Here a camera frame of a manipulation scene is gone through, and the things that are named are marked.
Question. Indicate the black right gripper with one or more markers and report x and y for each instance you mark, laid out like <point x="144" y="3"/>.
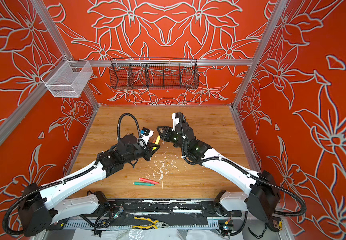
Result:
<point x="166" y="132"/>

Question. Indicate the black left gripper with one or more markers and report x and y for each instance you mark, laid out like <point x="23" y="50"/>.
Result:
<point x="149" y="150"/>

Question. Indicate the yellow highlighter pen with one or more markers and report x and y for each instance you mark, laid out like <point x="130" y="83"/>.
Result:
<point x="157" y="142"/>

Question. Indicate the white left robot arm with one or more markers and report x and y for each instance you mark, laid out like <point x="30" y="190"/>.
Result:
<point x="39" y="206"/>

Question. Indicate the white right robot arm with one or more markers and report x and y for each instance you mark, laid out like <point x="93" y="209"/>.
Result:
<point x="261" y="194"/>

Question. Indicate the pink highlighter pen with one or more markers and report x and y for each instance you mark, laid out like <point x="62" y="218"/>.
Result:
<point x="148" y="181"/>

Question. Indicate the green highlighter pen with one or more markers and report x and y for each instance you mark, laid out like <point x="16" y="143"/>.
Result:
<point x="143" y="184"/>

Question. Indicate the white mesh basket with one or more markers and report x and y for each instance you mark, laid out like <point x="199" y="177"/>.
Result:
<point x="65" y="81"/>

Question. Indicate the right tape measure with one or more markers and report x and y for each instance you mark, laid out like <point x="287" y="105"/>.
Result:
<point x="274" y="224"/>

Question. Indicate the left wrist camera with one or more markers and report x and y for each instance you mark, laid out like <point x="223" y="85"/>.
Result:
<point x="145" y="135"/>

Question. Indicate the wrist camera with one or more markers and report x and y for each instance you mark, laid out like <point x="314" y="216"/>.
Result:
<point x="145" y="135"/>
<point x="178" y="121"/>

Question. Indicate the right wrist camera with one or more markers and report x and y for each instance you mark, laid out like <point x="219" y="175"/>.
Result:
<point x="178" y="121"/>

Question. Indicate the yellow handled pliers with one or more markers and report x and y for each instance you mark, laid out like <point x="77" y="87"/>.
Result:
<point x="151" y="224"/>

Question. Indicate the black wire basket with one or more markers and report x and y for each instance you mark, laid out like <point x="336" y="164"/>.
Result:
<point x="154" y="74"/>

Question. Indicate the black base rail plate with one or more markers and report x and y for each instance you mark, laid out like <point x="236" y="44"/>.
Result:
<point x="144" y="207"/>

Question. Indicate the grey cable duct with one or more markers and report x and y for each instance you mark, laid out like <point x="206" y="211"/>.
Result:
<point x="212" y="224"/>

